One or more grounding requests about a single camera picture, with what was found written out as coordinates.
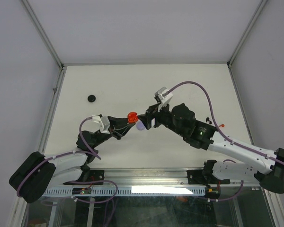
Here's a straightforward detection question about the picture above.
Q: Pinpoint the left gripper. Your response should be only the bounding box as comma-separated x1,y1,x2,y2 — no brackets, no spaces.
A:
91,116,135,148

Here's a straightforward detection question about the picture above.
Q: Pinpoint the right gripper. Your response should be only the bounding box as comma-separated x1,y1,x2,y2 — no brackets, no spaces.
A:
137,100,186,138

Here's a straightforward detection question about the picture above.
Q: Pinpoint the purple earbud case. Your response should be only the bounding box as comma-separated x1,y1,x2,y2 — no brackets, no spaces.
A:
136,121,146,131

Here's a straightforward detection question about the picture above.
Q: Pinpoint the red earbud case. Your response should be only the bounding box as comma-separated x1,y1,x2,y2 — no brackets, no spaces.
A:
127,112,139,124

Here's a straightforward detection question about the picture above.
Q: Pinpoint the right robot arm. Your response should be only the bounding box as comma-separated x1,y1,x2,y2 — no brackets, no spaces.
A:
138,104,284,194

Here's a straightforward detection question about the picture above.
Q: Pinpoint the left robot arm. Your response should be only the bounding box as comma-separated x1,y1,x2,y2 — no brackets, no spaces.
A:
9,112,139,203

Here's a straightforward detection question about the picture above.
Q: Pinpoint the black earbud case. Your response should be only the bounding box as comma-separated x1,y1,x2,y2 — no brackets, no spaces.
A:
87,95,96,103

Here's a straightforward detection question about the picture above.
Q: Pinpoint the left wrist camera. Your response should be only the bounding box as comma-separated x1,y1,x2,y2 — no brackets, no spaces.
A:
91,115,110,134

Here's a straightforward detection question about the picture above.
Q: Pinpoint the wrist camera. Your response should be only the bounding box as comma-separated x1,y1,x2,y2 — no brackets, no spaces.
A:
91,115,110,134
154,87,173,112

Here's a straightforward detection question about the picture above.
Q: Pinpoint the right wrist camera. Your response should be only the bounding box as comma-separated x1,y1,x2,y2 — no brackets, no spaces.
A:
154,87,173,112

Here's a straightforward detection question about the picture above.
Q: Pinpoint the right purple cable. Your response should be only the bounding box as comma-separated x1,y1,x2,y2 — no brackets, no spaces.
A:
168,81,284,203

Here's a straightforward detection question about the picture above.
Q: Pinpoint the aluminium mounting rail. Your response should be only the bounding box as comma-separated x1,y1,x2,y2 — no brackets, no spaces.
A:
47,167,261,189

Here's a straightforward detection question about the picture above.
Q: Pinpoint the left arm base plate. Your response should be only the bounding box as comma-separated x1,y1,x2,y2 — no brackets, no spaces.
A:
63,169,105,185

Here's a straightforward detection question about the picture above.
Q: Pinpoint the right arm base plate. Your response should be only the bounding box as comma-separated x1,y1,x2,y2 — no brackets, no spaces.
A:
186,169,210,185

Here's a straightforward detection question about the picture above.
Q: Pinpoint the slotted cable duct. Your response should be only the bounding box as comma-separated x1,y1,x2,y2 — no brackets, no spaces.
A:
43,186,205,197

